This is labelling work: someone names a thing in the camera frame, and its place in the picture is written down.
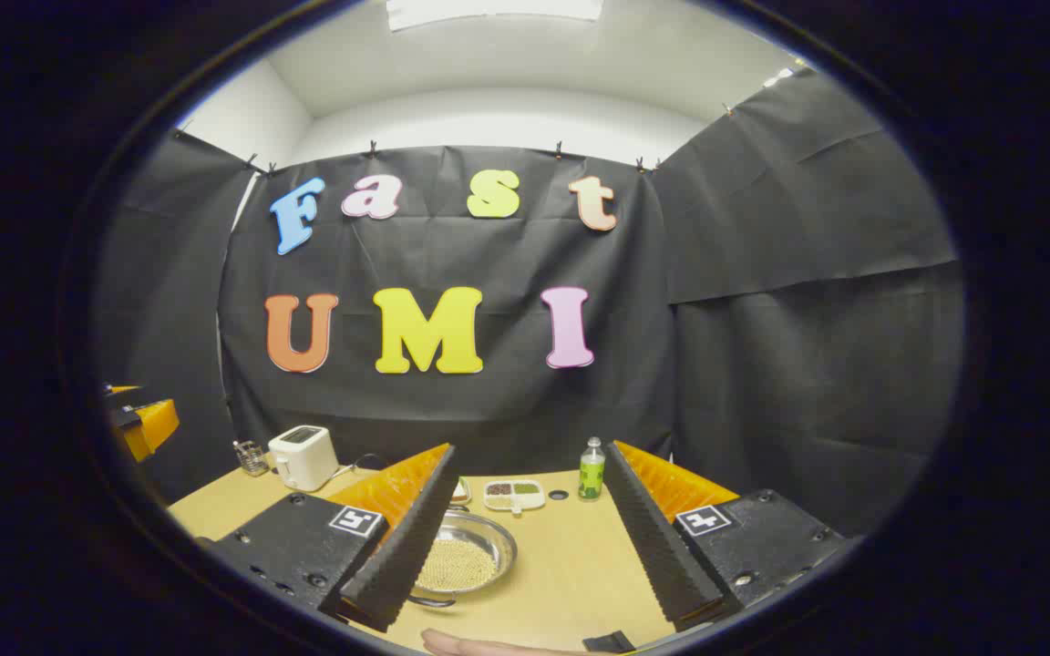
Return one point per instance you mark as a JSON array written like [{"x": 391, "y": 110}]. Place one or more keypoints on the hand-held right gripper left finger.
[{"x": 406, "y": 547}]

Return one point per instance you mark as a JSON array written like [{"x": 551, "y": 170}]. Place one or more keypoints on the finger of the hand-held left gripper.
[
  {"x": 122, "y": 394},
  {"x": 156, "y": 424}
]

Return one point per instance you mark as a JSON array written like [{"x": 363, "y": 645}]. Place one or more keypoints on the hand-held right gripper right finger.
[{"x": 657, "y": 547}]

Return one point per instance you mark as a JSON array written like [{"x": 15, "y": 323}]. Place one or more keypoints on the pile of soybeans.
[{"x": 457, "y": 565}]

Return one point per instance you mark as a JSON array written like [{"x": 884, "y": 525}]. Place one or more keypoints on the white sandwich plate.
[{"x": 462, "y": 494}]

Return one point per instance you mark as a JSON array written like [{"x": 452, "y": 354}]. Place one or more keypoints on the green label plastic bottle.
[{"x": 591, "y": 474}]

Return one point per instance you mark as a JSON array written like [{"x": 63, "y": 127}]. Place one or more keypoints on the white divided dish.
[{"x": 514, "y": 495}]

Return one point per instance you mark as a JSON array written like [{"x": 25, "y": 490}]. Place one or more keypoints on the white toaster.
[{"x": 302, "y": 460}]

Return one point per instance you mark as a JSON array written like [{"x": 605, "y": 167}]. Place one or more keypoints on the black backdrop cloth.
[{"x": 762, "y": 364}]

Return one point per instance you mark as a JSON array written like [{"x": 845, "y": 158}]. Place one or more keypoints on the small ceiling light panel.
[{"x": 782, "y": 76}]

